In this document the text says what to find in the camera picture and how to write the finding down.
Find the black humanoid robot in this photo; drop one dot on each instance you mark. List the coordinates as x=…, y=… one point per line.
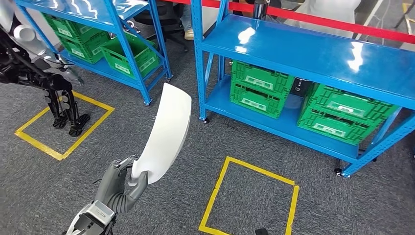
x=55, y=82

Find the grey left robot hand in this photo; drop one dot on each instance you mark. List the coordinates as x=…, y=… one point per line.
x=110, y=185

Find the person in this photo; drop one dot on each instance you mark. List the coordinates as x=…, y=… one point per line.
x=188, y=34
x=275, y=2
x=324, y=9

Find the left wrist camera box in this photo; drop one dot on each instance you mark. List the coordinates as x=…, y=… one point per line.
x=100, y=212

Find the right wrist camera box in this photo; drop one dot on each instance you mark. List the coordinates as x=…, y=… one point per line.
x=261, y=232

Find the blue metal shelf rack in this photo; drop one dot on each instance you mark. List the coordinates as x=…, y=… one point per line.
x=107, y=69
x=308, y=55

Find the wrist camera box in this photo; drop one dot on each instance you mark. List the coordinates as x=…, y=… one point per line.
x=261, y=232
x=100, y=212

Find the black office chair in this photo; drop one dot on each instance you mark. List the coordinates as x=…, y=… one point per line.
x=162, y=16

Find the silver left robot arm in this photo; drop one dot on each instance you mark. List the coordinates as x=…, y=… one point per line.
x=120, y=204

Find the red barrier belt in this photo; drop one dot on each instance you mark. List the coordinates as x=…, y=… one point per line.
x=324, y=22

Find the yellow tape square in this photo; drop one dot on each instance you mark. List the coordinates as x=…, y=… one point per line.
x=39, y=146

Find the white curved plastic part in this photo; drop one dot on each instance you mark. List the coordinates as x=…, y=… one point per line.
x=168, y=129

